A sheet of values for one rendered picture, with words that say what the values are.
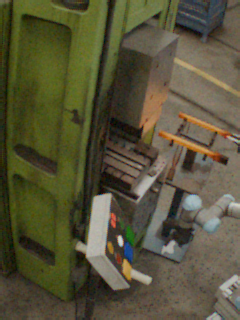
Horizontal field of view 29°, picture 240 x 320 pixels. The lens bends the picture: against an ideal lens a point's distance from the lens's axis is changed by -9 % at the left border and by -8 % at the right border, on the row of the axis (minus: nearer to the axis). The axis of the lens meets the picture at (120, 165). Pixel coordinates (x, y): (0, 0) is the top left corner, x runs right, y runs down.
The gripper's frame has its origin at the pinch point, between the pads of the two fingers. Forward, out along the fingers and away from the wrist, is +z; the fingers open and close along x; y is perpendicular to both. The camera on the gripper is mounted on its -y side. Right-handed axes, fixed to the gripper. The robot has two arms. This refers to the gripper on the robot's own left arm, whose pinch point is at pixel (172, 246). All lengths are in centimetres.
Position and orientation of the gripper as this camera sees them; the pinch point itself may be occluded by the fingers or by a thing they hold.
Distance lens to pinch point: 235.2
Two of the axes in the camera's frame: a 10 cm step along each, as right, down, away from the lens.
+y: 6.1, 6.0, -5.2
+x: 7.8, -3.6, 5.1
